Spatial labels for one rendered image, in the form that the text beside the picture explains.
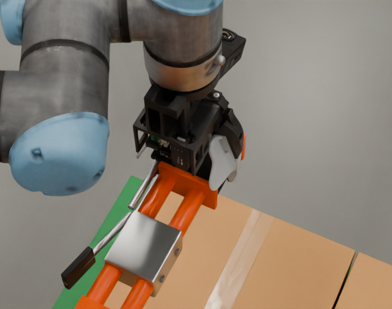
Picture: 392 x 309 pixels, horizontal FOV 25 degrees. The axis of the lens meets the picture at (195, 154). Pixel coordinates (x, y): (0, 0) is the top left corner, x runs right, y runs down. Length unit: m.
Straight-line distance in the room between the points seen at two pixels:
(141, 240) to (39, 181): 0.30
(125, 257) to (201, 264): 0.74
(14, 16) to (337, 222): 1.71
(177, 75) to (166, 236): 0.23
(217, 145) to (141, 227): 0.12
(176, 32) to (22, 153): 0.19
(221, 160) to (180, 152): 0.08
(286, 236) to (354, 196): 0.72
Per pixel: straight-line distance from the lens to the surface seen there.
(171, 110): 0.86
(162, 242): 0.99
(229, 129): 0.95
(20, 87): 0.71
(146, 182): 1.02
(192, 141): 0.92
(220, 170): 0.99
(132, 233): 0.99
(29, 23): 0.77
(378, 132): 2.57
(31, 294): 2.32
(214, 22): 0.80
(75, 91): 0.71
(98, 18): 0.77
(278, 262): 1.73
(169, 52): 0.81
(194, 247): 1.73
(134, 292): 0.97
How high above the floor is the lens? 2.10
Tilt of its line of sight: 58 degrees down
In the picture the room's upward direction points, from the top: straight up
